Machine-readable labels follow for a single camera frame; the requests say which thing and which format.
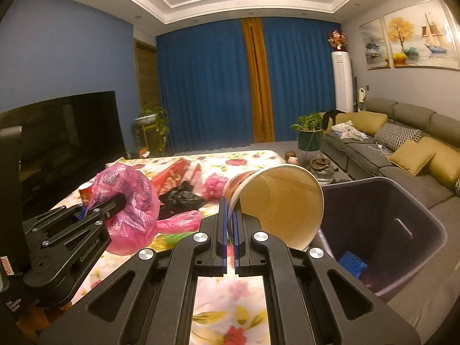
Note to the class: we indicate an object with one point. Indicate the red gold flower decoration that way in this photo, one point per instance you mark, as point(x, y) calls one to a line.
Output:
point(337, 40)

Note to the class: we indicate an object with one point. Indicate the red printed paper bowl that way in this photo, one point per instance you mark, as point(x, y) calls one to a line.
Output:
point(284, 205)

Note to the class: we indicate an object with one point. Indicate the red printed paper cup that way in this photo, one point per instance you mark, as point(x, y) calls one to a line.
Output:
point(85, 191)

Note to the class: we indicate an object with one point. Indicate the large pink plastic bag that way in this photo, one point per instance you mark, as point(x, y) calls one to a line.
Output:
point(133, 201)

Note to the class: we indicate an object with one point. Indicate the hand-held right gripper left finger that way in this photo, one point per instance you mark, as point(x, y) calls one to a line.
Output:
point(224, 251)

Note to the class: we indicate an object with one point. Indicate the tree and sailboat painting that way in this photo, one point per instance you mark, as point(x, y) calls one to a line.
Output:
point(420, 36)

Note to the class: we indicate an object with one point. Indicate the black flat television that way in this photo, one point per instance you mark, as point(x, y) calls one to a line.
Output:
point(64, 143)

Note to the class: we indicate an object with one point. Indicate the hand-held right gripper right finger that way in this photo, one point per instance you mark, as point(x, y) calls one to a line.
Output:
point(235, 258)

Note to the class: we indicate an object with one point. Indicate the floral tablecloth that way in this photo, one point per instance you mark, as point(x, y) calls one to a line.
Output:
point(230, 302)

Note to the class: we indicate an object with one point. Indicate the white clothes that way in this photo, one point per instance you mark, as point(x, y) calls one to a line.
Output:
point(348, 131)

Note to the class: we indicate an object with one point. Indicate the small grey landscape painting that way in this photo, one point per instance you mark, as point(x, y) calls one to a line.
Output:
point(375, 45)

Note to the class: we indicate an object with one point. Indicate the blue foam net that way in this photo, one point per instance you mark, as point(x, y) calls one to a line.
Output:
point(353, 264)

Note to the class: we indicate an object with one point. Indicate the glass teapot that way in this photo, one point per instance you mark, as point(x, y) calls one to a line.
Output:
point(321, 170)

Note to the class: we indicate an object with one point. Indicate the orange box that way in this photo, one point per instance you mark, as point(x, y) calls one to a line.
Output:
point(143, 152)

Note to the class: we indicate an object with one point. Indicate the black cloth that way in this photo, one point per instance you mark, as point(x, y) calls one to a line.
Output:
point(330, 116)

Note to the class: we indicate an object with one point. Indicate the white handheld vacuum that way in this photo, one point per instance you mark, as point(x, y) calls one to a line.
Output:
point(361, 99)

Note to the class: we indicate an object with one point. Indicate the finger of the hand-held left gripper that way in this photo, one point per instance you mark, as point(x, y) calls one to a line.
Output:
point(72, 235)
point(115, 201)

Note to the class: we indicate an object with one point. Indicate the small black plastic bag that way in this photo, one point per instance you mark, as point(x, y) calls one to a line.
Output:
point(183, 197)

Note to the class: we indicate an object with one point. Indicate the orange curtain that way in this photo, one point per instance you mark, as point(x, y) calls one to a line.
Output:
point(258, 79)

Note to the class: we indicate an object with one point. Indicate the grey sofa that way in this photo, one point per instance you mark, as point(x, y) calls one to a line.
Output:
point(359, 158)

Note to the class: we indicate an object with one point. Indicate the blue curtain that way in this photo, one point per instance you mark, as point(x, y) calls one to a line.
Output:
point(201, 86)
point(302, 75)

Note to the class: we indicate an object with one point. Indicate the white standing air conditioner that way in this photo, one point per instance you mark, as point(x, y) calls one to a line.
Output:
point(342, 82)

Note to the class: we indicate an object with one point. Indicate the pig figurine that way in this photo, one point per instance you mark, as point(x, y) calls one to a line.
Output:
point(291, 157)

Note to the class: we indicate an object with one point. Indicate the gold plant stand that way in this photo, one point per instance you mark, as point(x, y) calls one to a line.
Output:
point(152, 136)

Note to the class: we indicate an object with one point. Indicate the trailing plant white bowl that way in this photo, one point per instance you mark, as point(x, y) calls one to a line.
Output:
point(147, 118)

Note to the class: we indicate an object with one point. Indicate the black white patterned cushion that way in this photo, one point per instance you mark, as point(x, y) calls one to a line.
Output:
point(395, 136)
point(457, 188)

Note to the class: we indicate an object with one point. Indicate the brown wooden door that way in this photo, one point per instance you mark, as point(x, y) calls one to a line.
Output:
point(145, 79)

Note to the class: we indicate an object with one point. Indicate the mustard cushion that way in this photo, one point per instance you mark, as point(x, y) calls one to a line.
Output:
point(411, 158)
point(366, 122)
point(445, 165)

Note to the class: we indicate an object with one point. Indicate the red snack packet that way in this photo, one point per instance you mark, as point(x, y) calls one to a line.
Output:
point(172, 178)

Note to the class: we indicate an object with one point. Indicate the potted plant dark pot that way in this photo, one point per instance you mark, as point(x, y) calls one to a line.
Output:
point(309, 136)

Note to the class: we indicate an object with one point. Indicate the grey plastic bin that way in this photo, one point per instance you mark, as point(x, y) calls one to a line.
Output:
point(359, 205)

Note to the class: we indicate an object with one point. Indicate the small pink plastic bag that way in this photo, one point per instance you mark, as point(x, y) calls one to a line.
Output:
point(215, 187)

